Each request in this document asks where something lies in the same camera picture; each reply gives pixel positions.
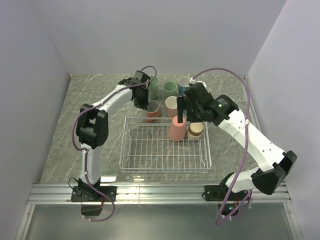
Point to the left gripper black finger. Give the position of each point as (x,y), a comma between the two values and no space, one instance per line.
(137,104)
(145,104)

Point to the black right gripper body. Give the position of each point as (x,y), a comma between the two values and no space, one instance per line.
(194,114)

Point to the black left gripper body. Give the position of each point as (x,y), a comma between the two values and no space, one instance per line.
(143,95)

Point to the orange floral mug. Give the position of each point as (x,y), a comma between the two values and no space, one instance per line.
(153,111)

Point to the tall green plastic cup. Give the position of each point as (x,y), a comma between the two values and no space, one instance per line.
(153,89)

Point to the tall pink plastic cup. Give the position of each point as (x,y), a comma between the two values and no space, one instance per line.
(177,131)

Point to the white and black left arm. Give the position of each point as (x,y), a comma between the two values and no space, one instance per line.
(90,129)

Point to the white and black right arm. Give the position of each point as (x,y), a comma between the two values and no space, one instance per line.
(273,163)

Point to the pink mug, cream inside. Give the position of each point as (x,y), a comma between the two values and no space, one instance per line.
(171,108)

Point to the blue mug, yellow inside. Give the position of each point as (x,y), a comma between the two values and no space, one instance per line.
(186,104)

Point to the short green plastic cup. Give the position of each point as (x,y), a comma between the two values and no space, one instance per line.
(170,89)

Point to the blue mug, white inside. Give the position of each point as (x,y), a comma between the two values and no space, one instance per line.
(183,84)

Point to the cream and brown ceramic cup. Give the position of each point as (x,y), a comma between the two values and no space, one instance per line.
(195,131)

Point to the white wire dish rack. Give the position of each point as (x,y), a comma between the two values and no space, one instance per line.
(147,148)

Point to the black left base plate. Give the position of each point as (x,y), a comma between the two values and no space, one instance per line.
(83,193)

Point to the aluminium mounting rail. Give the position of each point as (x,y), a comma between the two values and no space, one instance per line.
(146,193)

